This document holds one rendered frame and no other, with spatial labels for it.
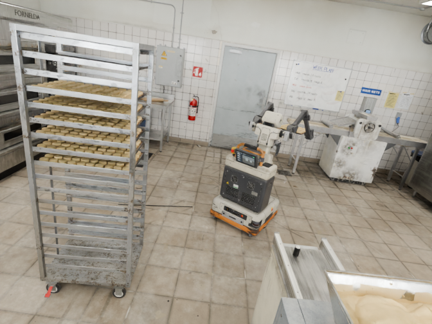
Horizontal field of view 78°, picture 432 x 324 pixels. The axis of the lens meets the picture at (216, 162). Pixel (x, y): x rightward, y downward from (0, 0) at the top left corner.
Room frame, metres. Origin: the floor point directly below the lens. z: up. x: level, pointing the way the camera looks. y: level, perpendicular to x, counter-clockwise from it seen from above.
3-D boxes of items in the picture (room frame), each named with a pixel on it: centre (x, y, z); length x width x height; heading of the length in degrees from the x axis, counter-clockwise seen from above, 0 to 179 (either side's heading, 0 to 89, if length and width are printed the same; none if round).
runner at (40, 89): (1.51, 0.82, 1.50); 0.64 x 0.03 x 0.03; 96
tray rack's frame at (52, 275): (1.71, 0.84, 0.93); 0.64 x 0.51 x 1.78; 96
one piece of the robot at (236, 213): (2.61, -0.30, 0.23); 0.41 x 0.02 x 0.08; 60
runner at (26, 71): (1.51, 0.82, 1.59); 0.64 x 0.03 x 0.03; 96
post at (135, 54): (1.51, 0.51, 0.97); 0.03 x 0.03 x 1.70; 6
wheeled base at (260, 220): (2.90, -0.45, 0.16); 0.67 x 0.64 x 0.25; 150
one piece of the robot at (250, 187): (2.82, -0.40, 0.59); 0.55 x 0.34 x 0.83; 60
